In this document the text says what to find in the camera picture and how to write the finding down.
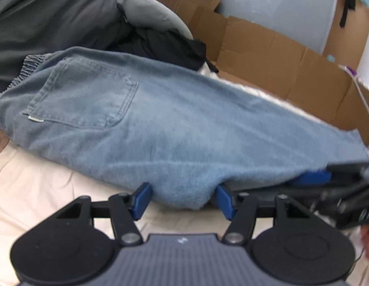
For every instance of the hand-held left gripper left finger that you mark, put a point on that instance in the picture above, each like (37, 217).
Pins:
(142, 200)

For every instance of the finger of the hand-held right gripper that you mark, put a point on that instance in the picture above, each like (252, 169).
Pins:
(312, 178)
(276, 192)

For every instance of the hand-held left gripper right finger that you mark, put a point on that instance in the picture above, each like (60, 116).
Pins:
(224, 201)

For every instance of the cream bear print bed sheet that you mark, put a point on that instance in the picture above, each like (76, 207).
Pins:
(38, 190)

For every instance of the blue capped bottle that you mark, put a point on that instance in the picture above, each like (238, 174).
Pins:
(330, 58)

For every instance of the flat brown cardboard sheet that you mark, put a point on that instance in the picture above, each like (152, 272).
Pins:
(262, 56)

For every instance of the tall brown cardboard panel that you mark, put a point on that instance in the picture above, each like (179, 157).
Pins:
(354, 44)

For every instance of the black garment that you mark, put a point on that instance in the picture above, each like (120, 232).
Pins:
(166, 47)

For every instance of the grey washing machine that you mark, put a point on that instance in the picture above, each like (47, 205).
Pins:
(276, 9)

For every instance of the grey neck pillow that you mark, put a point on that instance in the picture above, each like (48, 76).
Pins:
(154, 15)

